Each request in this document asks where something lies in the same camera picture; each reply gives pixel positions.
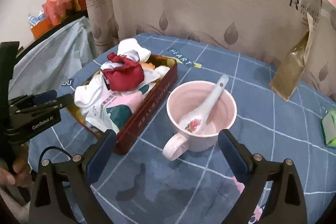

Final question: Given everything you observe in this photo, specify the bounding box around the person's hand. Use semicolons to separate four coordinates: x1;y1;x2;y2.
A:
1;150;31;187

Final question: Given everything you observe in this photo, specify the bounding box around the pink white wipes packet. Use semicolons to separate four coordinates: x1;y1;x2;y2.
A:
85;84;155;134

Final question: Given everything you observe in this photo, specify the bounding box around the white ceramic spoon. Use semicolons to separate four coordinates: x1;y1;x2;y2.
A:
178;75;228;134

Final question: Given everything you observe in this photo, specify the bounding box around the white floral tissue pack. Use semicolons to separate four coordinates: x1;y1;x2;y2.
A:
143;65;170;83

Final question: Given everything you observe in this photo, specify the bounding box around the green tissue paper pack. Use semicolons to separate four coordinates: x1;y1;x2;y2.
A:
321;109;336;148

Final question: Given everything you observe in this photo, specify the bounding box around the blue white bottle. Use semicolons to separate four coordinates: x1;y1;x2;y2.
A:
38;11;46;21
28;15;40;27

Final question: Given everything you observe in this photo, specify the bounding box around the gold red metal tin box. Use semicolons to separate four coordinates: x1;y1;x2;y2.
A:
65;53;178;156

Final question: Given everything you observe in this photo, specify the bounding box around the pink ceramic mug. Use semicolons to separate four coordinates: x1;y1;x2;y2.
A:
162;76;238;161

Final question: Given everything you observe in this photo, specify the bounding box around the orange box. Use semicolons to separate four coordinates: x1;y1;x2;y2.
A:
31;19;52;39

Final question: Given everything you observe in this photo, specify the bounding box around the red plastic bag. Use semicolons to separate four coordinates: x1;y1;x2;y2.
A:
42;0;76;27

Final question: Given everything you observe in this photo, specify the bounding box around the brown kraft snack bag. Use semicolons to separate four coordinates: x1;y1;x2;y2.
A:
269;13;315;101

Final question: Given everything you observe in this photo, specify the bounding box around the white sock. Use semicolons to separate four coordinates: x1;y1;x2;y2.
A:
117;38;151;62

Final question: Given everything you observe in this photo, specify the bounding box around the red white satin cloth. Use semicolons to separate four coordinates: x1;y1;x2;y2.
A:
100;52;145;92

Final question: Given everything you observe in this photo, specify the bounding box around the orange plush toy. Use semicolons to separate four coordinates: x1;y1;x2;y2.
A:
140;62;155;70

